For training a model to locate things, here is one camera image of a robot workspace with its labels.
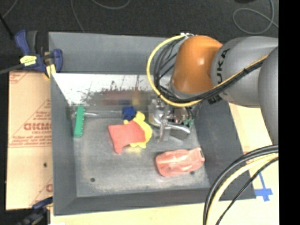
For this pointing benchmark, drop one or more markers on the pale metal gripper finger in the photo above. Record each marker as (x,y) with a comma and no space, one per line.
(179,127)
(163,132)

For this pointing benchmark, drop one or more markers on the yellow soft toy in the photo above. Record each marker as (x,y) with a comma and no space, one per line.
(145,128)

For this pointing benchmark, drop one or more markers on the small blue toy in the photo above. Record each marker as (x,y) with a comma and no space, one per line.
(128,112)

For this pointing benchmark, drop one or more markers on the red cloth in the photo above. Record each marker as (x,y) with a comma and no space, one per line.
(126,135)

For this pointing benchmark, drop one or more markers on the grey metal bin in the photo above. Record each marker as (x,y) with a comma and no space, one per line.
(131,172)

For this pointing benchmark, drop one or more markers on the green flat block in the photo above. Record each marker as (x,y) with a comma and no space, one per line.
(79,123)

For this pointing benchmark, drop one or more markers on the brown cardboard board red print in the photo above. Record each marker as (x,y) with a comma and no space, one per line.
(28,153)

